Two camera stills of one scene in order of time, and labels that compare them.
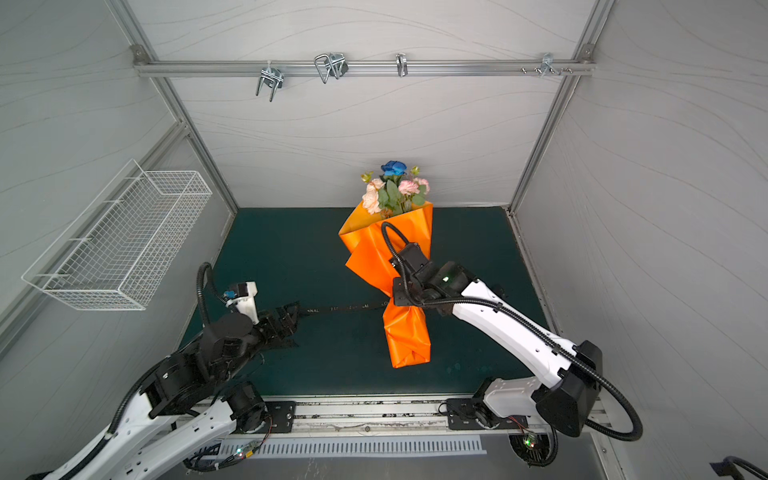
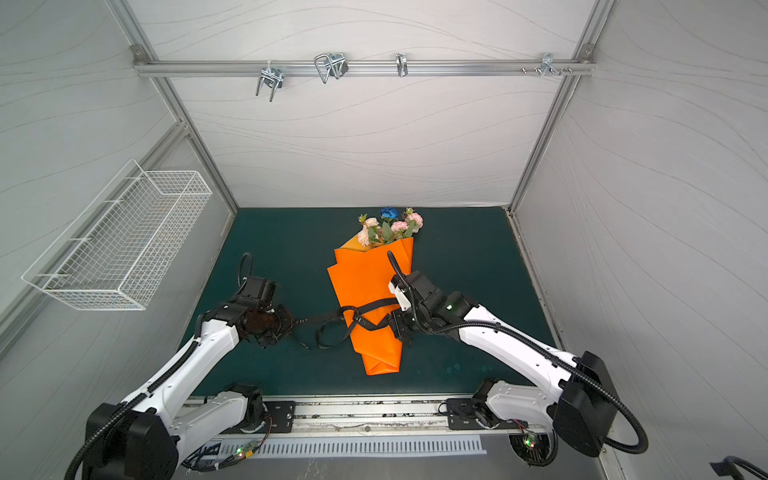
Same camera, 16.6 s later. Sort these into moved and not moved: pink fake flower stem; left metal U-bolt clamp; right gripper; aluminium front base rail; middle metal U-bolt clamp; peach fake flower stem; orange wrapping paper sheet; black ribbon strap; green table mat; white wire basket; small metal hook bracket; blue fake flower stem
Moved: right gripper; peach fake flower stem; orange wrapping paper sheet; blue fake flower stem; black ribbon strap; pink fake flower stem
Not moved: aluminium front base rail; white wire basket; middle metal U-bolt clamp; left metal U-bolt clamp; green table mat; small metal hook bracket
